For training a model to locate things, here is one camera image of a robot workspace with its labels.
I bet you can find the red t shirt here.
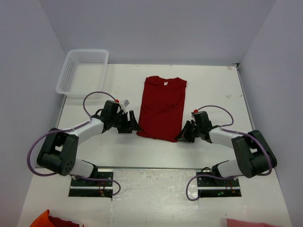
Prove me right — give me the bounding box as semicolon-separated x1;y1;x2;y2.
137;76;187;142

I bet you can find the orange folded cloth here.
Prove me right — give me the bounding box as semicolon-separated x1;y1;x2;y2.
30;210;54;227

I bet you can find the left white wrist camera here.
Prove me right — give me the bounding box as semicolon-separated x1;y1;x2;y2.
116;99;130;113

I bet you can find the dark red folded cloth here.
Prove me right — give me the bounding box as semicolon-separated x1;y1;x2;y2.
48;216;84;227

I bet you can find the pink folded cloth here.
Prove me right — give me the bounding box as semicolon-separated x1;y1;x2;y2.
227;218;273;227

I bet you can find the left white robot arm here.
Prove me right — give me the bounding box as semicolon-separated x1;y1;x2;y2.
36;100;141;186

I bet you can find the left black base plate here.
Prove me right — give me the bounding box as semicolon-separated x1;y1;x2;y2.
68;178;113;198

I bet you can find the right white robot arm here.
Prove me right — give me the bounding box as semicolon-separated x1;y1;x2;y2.
175;111;277;186

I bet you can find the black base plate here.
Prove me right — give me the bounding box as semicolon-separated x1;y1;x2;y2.
68;178;113;198
196;177;242;198

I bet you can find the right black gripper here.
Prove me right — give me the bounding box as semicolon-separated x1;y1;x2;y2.
175;121;202;144

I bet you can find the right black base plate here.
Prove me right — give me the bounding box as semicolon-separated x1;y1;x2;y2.
196;177;242;198

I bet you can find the white plastic mesh basket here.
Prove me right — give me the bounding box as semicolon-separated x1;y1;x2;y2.
55;49;109;98

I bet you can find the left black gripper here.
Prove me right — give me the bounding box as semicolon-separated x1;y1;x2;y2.
111;110;141;133

